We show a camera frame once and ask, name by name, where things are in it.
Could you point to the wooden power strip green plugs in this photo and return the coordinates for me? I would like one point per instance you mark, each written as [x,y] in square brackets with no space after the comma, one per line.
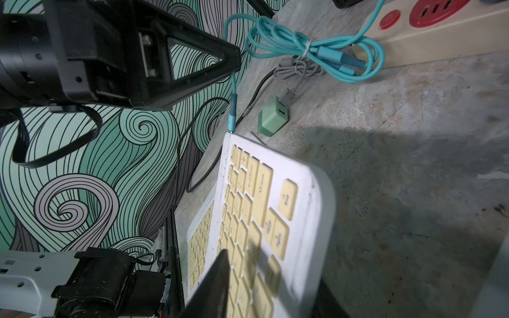
[413,32]

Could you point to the light green charger adapter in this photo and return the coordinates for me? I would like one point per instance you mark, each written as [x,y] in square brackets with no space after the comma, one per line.
[273,116]

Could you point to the yellow keyboard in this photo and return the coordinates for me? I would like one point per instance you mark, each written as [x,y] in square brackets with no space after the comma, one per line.
[274,215]
[197,239]

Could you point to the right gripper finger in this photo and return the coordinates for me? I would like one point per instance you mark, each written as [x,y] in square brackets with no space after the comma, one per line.
[212,296]

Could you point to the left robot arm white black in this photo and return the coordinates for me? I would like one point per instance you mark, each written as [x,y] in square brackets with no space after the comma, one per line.
[107,108]

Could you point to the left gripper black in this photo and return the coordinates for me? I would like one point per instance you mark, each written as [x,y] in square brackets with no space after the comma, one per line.
[87,52]

